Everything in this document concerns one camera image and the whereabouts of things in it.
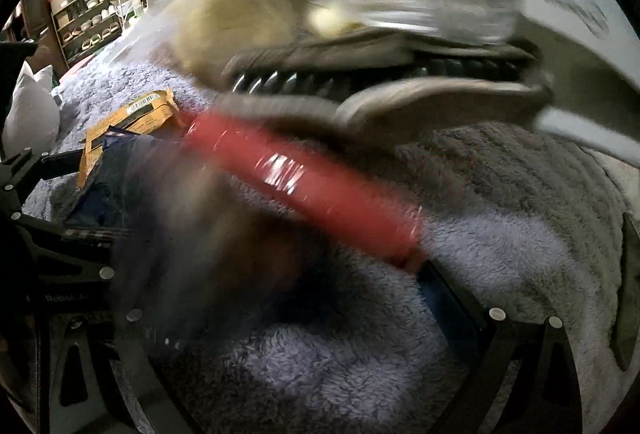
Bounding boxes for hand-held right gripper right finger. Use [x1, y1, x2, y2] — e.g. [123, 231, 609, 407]
[417, 258, 586, 434]

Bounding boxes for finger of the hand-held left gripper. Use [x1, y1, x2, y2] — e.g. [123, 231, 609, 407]
[0, 148, 85, 195]
[9, 211, 117, 282]

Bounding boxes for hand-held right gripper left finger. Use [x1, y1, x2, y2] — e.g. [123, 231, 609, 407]
[47, 264, 206, 434]

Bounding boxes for blue striped snack packet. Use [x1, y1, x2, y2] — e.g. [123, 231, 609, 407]
[67, 127, 168, 245]

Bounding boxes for orange snack packet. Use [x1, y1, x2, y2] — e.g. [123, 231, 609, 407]
[77, 88, 182, 191]

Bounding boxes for red snack packet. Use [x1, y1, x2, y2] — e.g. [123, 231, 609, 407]
[184, 108, 432, 271]

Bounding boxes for clear bread bag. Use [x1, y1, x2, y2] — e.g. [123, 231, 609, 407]
[145, 0, 322, 85]

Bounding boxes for white pillow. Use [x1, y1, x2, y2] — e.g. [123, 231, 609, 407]
[0, 63, 62, 160]

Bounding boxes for purple fleece blanket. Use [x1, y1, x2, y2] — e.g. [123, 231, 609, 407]
[22, 57, 626, 434]

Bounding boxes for wooden shoe shelf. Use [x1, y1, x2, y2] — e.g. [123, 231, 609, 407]
[49, 0, 126, 68]

